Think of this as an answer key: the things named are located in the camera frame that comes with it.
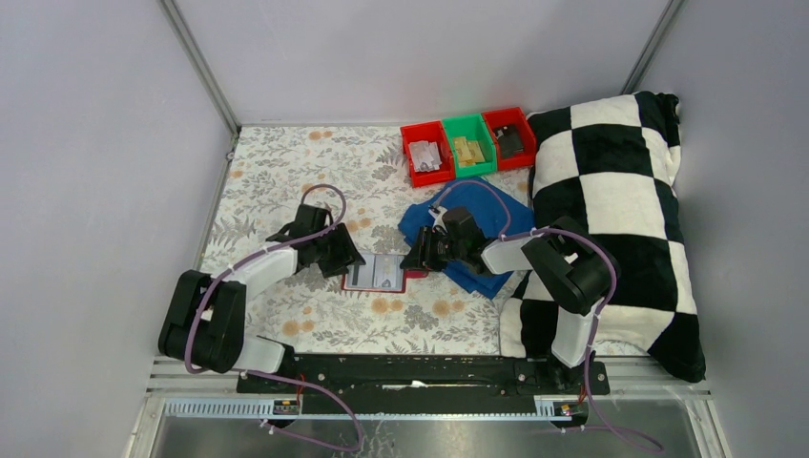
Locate red plastic bin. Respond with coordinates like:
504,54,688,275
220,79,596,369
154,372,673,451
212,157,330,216
482,107,537,171
400,121,456,187

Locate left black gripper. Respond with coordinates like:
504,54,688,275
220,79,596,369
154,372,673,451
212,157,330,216
312,221,365,277

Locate red leather card holder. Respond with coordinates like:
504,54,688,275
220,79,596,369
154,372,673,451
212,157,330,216
342,253,428,294

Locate right red plastic bin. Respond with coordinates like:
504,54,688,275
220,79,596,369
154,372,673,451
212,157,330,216
482,107,537,171

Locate black white checkered pillow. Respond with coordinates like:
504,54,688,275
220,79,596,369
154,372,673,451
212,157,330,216
527,91,706,383

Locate gold cards in bin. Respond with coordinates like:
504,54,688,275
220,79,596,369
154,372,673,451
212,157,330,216
452,136,486,168

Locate blue folded cloth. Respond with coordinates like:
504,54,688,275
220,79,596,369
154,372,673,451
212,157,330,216
398,177,534,300

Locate left red plastic bin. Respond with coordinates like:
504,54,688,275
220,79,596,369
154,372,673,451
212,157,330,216
400,121,456,187

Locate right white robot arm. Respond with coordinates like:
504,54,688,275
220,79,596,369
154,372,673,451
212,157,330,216
400,207,619,393

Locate silver card right sleeve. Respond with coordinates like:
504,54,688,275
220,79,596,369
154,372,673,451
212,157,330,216
372,255,404,291

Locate silver cards in bin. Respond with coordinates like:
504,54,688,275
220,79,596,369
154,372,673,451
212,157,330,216
408,140,443,173

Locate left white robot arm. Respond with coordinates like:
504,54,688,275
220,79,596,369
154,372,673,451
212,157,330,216
157,204,364,392

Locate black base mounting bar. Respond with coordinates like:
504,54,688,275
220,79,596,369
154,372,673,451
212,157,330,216
237,353,611,415

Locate black cards in bin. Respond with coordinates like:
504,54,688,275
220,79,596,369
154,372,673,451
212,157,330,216
494,125,524,159

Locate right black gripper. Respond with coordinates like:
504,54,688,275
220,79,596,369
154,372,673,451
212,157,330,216
400,224,467,272

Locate green plastic bin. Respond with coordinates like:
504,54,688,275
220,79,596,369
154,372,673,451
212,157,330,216
441,114,498,178

